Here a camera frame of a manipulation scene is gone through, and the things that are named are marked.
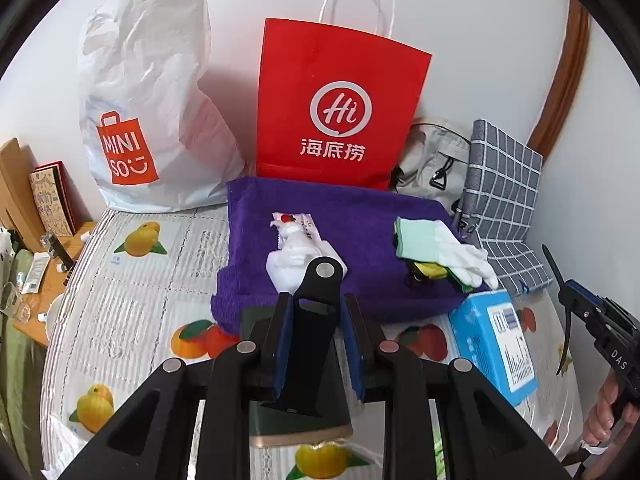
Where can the small black device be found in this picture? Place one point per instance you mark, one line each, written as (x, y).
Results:
(57, 252)

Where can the wooden desk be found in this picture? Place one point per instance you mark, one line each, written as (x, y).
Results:
(55, 305)

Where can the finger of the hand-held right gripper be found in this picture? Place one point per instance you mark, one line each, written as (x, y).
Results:
(567, 320)
(582, 297)

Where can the beige backpack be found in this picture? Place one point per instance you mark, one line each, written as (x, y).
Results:
(425, 160)

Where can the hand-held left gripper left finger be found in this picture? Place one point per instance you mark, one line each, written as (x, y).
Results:
(282, 345)

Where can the white glove with mint cuff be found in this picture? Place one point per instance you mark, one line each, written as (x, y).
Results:
(445, 247)

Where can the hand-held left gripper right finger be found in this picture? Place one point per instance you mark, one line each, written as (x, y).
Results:
(354, 345)

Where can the person's right hand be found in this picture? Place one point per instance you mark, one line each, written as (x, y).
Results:
(600, 420)

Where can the white wrapped packet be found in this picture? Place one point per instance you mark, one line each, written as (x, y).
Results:
(295, 255)

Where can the dark green box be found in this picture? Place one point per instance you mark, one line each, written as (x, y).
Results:
(332, 415)

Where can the green cloth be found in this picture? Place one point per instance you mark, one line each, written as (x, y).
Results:
(20, 385)

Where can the purple towel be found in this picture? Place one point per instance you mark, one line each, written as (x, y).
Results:
(360, 210)

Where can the wooden headboard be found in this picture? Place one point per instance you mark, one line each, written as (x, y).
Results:
(570, 60)

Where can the yellow green glove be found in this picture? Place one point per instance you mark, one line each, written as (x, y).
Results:
(430, 271)

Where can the wooden board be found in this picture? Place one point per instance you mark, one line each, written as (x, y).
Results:
(15, 185)

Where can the white tube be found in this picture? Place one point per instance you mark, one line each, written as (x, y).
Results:
(36, 272)

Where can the white plastic shopping bag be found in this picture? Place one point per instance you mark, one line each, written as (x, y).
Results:
(150, 85)

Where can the grey checked fabric bag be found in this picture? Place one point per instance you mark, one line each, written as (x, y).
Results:
(505, 180)

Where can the brown patterned book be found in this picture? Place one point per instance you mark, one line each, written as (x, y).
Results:
(52, 200)

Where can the blue tissue box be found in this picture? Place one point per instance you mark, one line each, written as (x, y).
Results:
(480, 340)

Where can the fruit print bedsheet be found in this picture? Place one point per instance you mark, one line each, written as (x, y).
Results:
(150, 300)

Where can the clear glass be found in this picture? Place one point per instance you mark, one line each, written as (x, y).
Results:
(12, 305)

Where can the black holder with metal cap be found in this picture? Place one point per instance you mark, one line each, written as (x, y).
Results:
(312, 320)

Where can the red paper bag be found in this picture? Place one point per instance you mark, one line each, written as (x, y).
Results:
(300, 60)

